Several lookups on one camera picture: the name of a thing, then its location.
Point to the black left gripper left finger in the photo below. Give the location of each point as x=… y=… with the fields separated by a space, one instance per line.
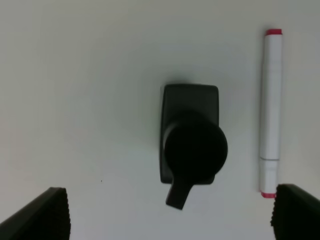
x=47 y=217

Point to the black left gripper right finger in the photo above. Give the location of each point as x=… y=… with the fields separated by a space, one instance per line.
x=296 y=214

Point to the dark green pump bottle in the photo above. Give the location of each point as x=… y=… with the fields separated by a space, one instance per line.
x=192 y=146

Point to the white marker red caps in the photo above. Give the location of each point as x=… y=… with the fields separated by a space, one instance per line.
x=270 y=111

